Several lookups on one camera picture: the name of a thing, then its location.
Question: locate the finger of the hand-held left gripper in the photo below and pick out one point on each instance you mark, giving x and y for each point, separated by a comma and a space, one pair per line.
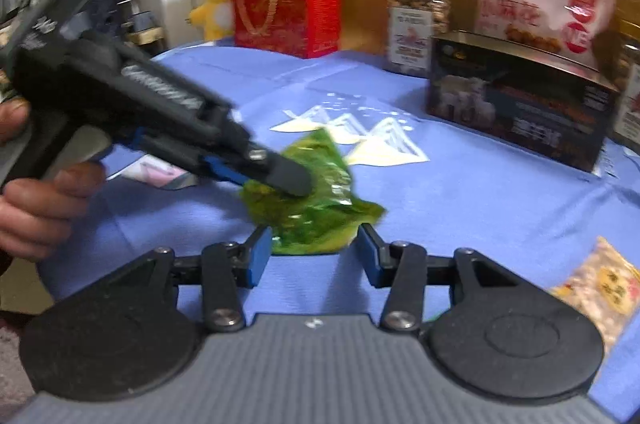
220, 168
287, 179

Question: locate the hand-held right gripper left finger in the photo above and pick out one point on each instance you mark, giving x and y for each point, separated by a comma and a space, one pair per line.
260, 256

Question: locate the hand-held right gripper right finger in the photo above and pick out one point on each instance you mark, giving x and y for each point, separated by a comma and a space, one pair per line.
372, 256

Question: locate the dark green crinkly packet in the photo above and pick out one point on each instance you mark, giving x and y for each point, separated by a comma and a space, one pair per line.
320, 214

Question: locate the black tin box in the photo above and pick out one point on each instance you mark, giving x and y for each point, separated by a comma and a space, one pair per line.
520, 109

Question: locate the clear nut bag yellow label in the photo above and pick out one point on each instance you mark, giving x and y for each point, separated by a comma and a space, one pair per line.
600, 294

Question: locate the person's left hand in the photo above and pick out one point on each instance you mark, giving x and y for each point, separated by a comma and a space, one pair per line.
45, 209

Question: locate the small wooden stand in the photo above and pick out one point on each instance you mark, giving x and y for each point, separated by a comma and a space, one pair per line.
145, 39

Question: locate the small dark box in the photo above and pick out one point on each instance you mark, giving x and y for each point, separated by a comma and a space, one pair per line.
145, 21

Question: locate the blue printed bed sheet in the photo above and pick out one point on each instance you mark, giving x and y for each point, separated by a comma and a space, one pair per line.
475, 214

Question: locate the red gift box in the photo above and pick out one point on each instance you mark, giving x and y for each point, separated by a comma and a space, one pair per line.
290, 9

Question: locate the cashew jar gold lid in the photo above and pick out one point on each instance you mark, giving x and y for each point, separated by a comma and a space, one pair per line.
415, 29

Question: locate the pecan jar gold lid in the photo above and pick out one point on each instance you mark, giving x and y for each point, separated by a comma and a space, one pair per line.
627, 94

